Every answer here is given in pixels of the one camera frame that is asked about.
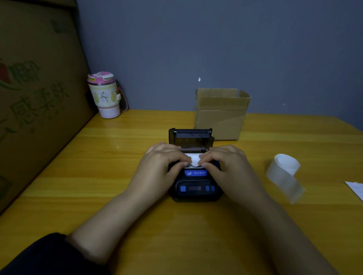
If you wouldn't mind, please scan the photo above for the large printed cardboard box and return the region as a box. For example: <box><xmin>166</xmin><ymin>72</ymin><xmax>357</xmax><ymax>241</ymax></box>
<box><xmin>0</xmin><ymin>0</ymin><xmax>98</xmax><ymax>214</ymax></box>

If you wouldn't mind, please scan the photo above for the black sleeve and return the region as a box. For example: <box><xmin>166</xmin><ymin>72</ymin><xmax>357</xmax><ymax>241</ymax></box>
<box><xmin>0</xmin><ymin>233</ymin><xmax>112</xmax><ymax>275</ymax></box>

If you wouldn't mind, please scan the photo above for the small open cardboard box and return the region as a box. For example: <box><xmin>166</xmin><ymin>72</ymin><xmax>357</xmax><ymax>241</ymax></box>
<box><xmin>195</xmin><ymin>88</ymin><xmax>252</xmax><ymax>141</ymax></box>

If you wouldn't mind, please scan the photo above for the person's left forearm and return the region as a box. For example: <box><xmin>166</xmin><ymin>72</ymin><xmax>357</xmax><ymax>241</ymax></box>
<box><xmin>66</xmin><ymin>190</ymin><xmax>159</xmax><ymax>265</ymax></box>

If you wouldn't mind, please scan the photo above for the white label paper roll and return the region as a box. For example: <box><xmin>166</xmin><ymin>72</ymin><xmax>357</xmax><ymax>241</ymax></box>
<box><xmin>188</xmin><ymin>153</ymin><xmax>205</xmax><ymax>168</ymax></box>

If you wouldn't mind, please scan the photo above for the person's left hand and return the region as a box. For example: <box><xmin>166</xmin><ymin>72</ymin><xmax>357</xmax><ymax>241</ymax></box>
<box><xmin>126</xmin><ymin>142</ymin><xmax>193</xmax><ymax>202</ymax></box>

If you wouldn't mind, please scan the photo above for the pink tumbler carry strap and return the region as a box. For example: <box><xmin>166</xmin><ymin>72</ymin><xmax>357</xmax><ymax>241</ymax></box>
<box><xmin>116</xmin><ymin>81</ymin><xmax>129</xmax><ymax>113</ymax></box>

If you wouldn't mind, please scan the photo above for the white paper sheet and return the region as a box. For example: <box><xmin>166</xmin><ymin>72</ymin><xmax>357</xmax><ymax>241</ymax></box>
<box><xmin>344</xmin><ymin>181</ymin><xmax>363</xmax><ymax>202</ymax></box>

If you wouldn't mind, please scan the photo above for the loose curled white paper strip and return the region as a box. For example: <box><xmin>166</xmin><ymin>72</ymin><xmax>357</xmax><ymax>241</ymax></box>
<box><xmin>266</xmin><ymin>154</ymin><xmax>306</xmax><ymax>205</ymax></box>

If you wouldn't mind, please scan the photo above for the black portable label printer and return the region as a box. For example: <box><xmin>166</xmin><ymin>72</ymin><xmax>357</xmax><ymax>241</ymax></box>
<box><xmin>167</xmin><ymin>128</ymin><xmax>224</xmax><ymax>203</ymax></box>

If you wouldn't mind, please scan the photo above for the person's right hand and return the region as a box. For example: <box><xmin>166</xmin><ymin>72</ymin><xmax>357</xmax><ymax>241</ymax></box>
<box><xmin>198</xmin><ymin>144</ymin><xmax>268</xmax><ymax>206</ymax></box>

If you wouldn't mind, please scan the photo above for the person's right forearm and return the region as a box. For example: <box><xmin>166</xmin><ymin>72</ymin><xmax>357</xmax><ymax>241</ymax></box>
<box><xmin>235</xmin><ymin>195</ymin><xmax>339</xmax><ymax>275</ymax></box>

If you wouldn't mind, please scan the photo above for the pink lidded tumbler cup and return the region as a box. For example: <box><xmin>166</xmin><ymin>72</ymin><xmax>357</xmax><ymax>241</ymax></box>
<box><xmin>87</xmin><ymin>72</ymin><xmax>122</xmax><ymax>119</ymax></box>

